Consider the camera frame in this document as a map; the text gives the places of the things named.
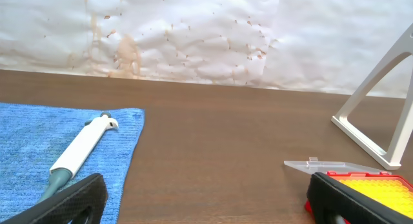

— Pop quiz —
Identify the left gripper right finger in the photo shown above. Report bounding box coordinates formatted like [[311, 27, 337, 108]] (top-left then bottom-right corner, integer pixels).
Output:
[[305, 171, 413, 224]]

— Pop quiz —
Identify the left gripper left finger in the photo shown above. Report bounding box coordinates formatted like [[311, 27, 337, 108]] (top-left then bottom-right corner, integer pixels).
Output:
[[0, 172, 109, 224]]

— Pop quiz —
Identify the white pipette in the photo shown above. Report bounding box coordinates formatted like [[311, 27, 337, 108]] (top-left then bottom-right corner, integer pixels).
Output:
[[37, 110, 119, 204]]

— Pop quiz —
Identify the red and yellow tip box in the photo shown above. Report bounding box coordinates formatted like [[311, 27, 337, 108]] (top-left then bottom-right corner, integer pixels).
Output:
[[283, 156, 413, 223]]

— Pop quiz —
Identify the white and blue stand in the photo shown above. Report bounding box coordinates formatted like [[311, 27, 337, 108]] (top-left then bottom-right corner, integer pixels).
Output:
[[330, 22, 413, 170]]

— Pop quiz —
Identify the blue cloth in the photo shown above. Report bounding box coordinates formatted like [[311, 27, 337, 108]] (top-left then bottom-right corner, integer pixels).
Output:
[[0, 102, 146, 224]]

